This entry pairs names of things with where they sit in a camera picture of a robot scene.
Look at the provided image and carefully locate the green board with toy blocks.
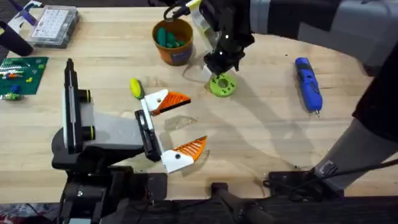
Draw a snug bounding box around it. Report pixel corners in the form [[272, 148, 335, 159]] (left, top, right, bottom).
[[0, 56, 50, 101]]

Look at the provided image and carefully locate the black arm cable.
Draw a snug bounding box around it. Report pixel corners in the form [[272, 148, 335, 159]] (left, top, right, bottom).
[[262, 157, 398, 202]]

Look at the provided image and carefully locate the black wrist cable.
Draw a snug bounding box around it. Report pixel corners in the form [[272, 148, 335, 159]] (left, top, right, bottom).
[[162, 2, 191, 23]]

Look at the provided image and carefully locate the blue electric screwdriver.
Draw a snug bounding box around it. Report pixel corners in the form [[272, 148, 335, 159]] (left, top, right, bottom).
[[294, 57, 324, 118]]

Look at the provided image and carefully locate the yellow green toy vegetable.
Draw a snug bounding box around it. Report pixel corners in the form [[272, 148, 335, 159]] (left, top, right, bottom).
[[129, 77, 146, 101]]

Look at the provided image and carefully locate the orange tub with green toys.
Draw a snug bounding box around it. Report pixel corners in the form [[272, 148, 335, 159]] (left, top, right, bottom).
[[151, 18, 195, 67]]

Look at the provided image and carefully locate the clear plastic parts box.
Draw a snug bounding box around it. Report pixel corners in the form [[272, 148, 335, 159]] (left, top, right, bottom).
[[28, 5, 80, 49]]

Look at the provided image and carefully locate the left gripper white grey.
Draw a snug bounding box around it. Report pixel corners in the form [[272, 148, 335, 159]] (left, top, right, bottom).
[[51, 89, 208, 174]]

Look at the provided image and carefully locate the dark cylindrical object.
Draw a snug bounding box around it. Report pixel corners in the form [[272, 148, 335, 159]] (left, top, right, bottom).
[[0, 21, 35, 58]]

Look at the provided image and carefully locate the left wrist upright black plate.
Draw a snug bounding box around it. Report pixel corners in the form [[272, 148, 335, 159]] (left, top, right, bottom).
[[63, 57, 83, 156]]

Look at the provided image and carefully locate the black rail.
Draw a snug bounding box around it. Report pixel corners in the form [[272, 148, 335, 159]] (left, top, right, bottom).
[[123, 182, 398, 224]]

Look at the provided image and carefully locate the white and purple tool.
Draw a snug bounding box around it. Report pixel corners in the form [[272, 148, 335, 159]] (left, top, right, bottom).
[[7, 0, 44, 35]]

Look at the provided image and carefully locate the green disc with holes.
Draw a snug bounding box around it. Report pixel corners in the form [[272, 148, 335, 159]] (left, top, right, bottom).
[[209, 72, 238, 98]]

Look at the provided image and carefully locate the right wrist upright pale plate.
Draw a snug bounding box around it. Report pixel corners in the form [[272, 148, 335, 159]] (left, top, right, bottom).
[[185, 0, 222, 54]]

